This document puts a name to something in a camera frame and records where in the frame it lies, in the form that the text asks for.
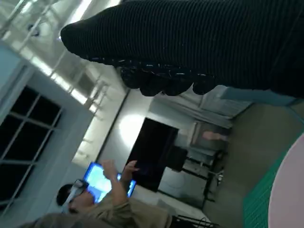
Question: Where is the large black screen panel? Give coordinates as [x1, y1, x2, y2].
[129, 118, 179, 193]

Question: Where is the green cutting mat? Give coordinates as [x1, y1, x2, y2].
[241, 99, 304, 228]

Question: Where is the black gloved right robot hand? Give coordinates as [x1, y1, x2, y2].
[60, 0, 304, 99]

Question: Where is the white VR headset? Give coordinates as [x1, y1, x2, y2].
[67, 179, 90, 210]

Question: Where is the blue lit monitor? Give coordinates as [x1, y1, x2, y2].
[83, 161, 137, 205]

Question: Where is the person with headset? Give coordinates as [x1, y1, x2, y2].
[29, 159, 173, 228]

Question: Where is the black box speaker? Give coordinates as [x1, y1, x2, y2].
[169, 145, 189, 172]

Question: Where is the pink bowl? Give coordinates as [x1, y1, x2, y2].
[267, 133, 304, 228]

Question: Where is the dark grid window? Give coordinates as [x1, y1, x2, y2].
[0, 85, 63, 211]

